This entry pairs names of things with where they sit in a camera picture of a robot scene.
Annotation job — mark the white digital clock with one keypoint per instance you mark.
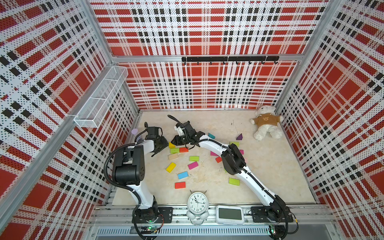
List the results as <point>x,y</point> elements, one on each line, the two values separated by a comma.
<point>229,215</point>

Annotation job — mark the magenta rectangular block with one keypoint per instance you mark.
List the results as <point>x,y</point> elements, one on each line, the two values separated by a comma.
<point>193,165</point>

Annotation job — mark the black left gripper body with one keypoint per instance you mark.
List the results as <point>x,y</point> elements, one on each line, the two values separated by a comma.
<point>162,144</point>

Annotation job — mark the light green block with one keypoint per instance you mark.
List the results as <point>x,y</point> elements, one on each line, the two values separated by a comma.
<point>234,182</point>
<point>174,151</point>
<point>194,158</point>
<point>235,143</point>

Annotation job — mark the red block front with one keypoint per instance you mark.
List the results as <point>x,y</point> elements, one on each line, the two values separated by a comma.
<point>180,185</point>

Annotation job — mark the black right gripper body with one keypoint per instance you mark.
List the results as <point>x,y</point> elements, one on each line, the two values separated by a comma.
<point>183,139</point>

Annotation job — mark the yellow triangle block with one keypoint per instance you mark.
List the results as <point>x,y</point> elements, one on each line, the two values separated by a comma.
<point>171,146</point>

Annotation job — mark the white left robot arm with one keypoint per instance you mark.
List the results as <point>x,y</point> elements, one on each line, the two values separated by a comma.
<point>125,168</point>

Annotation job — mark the white twin-bell alarm clock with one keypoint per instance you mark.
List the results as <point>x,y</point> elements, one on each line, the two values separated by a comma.
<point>197,208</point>

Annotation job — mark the purple triangle block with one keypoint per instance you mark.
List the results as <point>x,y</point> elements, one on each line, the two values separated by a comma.
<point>240,137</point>

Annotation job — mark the blue rectangular block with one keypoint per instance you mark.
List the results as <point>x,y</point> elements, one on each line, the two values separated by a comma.
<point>183,175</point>

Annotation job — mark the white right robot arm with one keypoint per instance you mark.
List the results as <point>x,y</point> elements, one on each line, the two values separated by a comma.
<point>235,165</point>

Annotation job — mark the black wall hook rail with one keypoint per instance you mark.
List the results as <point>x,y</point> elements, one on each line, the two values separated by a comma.
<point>261,59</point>

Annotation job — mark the yellow rectangular block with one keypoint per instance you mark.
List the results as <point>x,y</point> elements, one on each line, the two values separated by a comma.
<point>171,167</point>

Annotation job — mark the white teddy bear brown shirt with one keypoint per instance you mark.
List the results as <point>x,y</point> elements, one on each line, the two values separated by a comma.
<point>266,121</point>

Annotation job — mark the light green block top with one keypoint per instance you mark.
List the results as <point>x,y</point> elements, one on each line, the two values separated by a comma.
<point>235,143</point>

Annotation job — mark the teal triangle block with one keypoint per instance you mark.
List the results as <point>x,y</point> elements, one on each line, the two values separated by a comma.
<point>211,136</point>

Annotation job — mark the natural wood rectangular block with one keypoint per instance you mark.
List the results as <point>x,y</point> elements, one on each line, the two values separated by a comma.
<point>173,156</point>

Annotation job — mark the white wire mesh basket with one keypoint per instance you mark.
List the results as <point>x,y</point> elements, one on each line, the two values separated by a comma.
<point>93,112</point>

